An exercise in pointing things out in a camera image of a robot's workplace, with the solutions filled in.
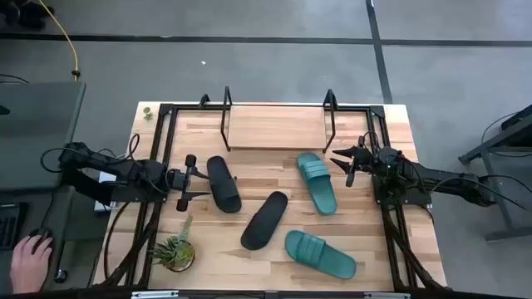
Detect dark metal desk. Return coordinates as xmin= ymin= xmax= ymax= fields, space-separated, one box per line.
xmin=457 ymin=103 xmax=532 ymax=243

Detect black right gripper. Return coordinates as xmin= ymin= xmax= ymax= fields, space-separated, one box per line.
xmin=329 ymin=135 xmax=379 ymax=189

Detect yellow cable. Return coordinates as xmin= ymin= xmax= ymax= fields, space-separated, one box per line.
xmin=38 ymin=0 xmax=81 ymax=82

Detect potted green succulent plant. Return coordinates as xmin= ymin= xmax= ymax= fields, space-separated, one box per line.
xmin=149 ymin=214 xmax=197 ymax=274

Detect black cable bundle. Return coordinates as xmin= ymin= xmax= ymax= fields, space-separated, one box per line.
xmin=381 ymin=206 xmax=444 ymax=291
xmin=102 ymin=201 xmax=164 ymax=288

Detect white box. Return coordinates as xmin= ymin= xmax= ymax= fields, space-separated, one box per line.
xmin=94 ymin=171 xmax=118 ymax=213

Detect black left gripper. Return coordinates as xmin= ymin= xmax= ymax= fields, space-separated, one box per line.
xmin=167 ymin=154 xmax=212 ymax=213

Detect black rubber slide sandal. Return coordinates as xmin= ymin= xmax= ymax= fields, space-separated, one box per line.
xmin=239 ymin=190 xmax=289 ymax=252
xmin=205 ymin=155 xmax=243 ymax=214

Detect black chair base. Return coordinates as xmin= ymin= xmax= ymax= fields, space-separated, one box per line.
xmin=0 ymin=0 xmax=56 ymax=31

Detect silver table clamp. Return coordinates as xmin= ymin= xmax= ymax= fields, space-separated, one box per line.
xmin=364 ymin=292 xmax=411 ymax=299
xmin=131 ymin=290 xmax=180 ymax=299

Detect teal rubber slide sandal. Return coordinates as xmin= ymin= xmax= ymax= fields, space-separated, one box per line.
xmin=296 ymin=151 xmax=339 ymax=216
xmin=284 ymin=229 xmax=358 ymax=281

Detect black aluminium table frame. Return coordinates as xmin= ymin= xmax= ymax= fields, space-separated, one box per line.
xmin=99 ymin=93 xmax=448 ymax=292

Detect black computer mouse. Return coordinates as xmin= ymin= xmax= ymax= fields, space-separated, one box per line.
xmin=27 ymin=226 xmax=54 ymax=255

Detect person's hand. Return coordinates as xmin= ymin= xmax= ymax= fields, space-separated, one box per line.
xmin=9 ymin=234 xmax=55 ymax=295

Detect dark grey desk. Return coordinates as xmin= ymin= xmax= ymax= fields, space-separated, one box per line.
xmin=0 ymin=184 xmax=78 ymax=294

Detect black keyboard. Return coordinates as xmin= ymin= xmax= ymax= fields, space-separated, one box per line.
xmin=0 ymin=202 xmax=22 ymax=252

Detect wooden shelf with black frame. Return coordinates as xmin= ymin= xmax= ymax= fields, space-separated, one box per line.
xmin=219 ymin=86 xmax=340 ymax=154

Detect grey flat panel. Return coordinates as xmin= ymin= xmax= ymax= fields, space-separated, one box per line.
xmin=0 ymin=81 xmax=87 ymax=192

